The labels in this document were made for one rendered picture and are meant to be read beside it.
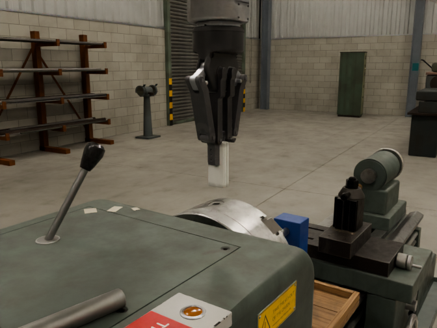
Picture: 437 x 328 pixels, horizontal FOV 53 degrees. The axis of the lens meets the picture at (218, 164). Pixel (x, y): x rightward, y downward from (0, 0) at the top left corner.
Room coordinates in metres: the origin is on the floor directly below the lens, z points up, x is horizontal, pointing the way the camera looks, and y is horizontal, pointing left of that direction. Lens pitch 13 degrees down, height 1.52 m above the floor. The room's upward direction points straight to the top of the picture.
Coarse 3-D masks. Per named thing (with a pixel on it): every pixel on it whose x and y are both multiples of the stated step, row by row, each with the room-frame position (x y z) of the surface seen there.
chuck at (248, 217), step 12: (204, 204) 0.90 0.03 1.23; (228, 204) 0.89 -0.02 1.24; (240, 204) 0.89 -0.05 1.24; (228, 216) 0.83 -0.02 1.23; (240, 216) 0.84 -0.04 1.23; (252, 216) 0.86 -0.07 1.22; (264, 216) 0.87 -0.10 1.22; (252, 228) 0.82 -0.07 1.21; (264, 228) 0.83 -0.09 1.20; (276, 240) 0.83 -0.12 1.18
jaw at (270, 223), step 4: (264, 220) 0.87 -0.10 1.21; (268, 220) 0.90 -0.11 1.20; (272, 220) 0.91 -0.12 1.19; (268, 224) 0.87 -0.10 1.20; (272, 224) 0.90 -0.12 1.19; (276, 224) 0.91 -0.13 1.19; (272, 228) 0.86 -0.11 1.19; (276, 228) 0.89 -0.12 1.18; (280, 228) 0.90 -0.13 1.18; (272, 232) 0.85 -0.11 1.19; (276, 232) 0.86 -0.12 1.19
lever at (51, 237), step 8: (80, 176) 0.67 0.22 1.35; (80, 184) 0.67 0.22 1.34; (72, 192) 0.67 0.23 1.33; (64, 200) 0.66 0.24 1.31; (72, 200) 0.67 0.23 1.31; (64, 208) 0.66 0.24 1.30; (56, 216) 0.66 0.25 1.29; (64, 216) 0.66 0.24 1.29; (56, 224) 0.65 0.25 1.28; (48, 232) 0.65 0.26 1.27; (56, 232) 0.65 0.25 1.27; (40, 240) 0.64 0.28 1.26; (48, 240) 0.64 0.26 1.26; (56, 240) 0.64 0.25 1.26
